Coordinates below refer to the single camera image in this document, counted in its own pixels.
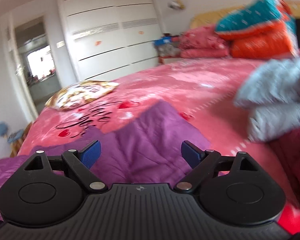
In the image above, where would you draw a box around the wall lamp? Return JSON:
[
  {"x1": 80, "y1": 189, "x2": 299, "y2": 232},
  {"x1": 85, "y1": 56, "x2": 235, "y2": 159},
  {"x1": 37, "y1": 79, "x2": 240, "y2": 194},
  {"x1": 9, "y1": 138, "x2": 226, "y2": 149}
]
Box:
[{"x1": 168, "y1": 0, "x2": 185, "y2": 10}]

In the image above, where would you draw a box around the dark red down jacket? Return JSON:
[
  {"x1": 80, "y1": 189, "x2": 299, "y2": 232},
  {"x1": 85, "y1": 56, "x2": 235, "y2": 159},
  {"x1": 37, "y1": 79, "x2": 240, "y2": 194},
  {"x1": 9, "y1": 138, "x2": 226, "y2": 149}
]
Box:
[{"x1": 268, "y1": 128, "x2": 300, "y2": 204}]

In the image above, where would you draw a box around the pink bed blanket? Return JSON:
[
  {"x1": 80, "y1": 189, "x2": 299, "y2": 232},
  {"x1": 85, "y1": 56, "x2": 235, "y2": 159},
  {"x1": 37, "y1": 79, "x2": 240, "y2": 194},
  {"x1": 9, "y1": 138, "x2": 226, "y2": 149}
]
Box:
[{"x1": 19, "y1": 59, "x2": 300, "y2": 233}]

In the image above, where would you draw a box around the blue box on nightstand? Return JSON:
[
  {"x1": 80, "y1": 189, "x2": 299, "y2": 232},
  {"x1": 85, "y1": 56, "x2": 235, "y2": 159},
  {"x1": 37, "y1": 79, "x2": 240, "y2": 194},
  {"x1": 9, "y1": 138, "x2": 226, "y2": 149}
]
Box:
[{"x1": 154, "y1": 36, "x2": 172, "y2": 47}]

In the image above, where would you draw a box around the light blue down jacket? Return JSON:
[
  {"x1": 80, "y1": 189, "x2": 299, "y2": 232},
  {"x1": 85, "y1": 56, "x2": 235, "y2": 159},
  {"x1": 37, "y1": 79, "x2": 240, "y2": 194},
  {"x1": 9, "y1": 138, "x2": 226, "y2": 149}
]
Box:
[{"x1": 234, "y1": 57, "x2": 300, "y2": 142}]

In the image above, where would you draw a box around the wall light switch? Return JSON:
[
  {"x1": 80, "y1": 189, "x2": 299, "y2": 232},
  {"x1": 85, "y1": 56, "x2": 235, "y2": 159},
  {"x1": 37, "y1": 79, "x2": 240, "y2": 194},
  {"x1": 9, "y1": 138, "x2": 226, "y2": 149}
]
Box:
[{"x1": 56, "y1": 41, "x2": 65, "y2": 48}]

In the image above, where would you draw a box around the pink folded quilt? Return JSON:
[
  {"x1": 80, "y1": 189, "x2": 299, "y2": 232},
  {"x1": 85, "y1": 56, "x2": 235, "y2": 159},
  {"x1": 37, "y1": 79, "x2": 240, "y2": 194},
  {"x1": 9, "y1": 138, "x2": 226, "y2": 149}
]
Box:
[{"x1": 179, "y1": 24, "x2": 230, "y2": 59}]

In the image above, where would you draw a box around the teal dotted folded quilt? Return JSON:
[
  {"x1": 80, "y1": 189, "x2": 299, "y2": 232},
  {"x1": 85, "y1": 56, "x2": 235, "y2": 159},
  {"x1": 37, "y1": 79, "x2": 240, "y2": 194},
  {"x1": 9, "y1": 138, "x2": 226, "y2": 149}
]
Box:
[{"x1": 215, "y1": 0, "x2": 283, "y2": 40}]

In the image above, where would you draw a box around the patterned yellow pillow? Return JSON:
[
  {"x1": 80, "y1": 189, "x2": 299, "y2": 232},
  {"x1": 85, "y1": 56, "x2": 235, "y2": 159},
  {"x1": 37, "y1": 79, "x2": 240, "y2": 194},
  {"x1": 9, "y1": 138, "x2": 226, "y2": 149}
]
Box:
[{"x1": 45, "y1": 80, "x2": 119, "y2": 111}]

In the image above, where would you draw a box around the yellow padded headboard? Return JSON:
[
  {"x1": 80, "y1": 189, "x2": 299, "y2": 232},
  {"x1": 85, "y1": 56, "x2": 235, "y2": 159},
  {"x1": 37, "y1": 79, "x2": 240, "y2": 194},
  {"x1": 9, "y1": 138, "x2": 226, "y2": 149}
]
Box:
[{"x1": 190, "y1": 0, "x2": 300, "y2": 29}]

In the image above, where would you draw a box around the orange folded quilt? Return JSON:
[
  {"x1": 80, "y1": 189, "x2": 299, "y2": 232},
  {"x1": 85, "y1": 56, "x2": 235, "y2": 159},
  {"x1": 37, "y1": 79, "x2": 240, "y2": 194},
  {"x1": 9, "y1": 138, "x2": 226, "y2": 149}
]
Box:
[{"x1": 218, "y1": 0, "x2": 298, "y2": 59}]

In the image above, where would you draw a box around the white sliding wardrobe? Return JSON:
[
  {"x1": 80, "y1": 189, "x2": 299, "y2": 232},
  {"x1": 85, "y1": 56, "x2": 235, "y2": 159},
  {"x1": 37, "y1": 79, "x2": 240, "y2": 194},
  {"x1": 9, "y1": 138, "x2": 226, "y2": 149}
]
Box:
[{"x1": 57, "y1": 0, "x2": 162, "y2": 81}]

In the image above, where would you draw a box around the purple down jacket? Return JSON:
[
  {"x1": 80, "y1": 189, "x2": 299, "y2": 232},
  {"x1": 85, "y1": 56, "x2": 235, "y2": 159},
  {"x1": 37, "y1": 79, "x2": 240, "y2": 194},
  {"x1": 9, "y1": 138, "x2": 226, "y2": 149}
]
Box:
[{"x1": 0, "y1": 100, "x2": 212, "y2": 222}]

